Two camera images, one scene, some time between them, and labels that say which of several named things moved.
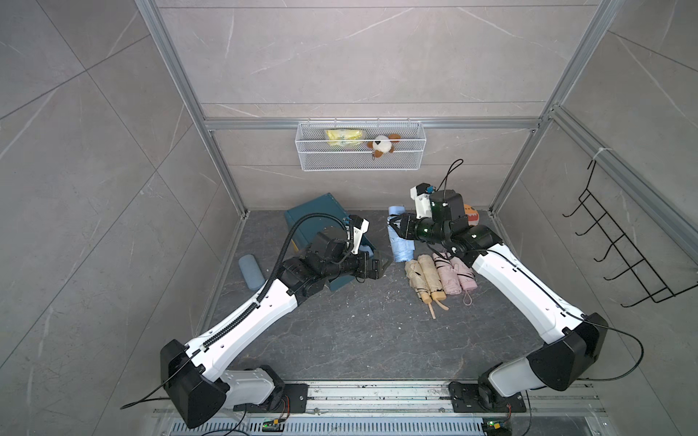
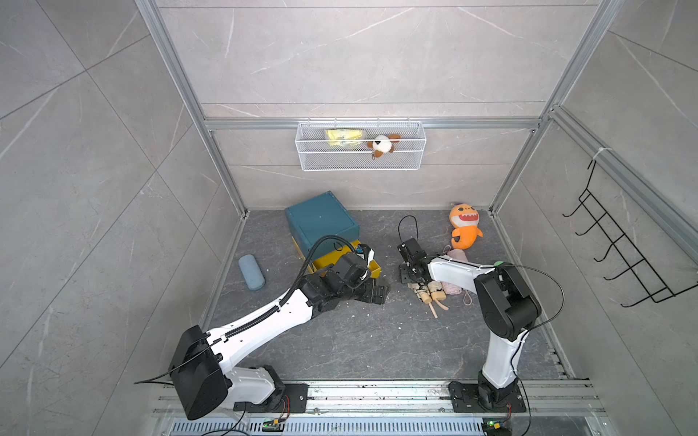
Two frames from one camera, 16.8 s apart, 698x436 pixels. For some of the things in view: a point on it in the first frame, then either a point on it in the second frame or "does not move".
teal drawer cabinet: (309, 227) does not move
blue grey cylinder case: (251, 272) does not move
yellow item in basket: (344, 137) does not move
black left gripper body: (362, 272) -> (364, 292)
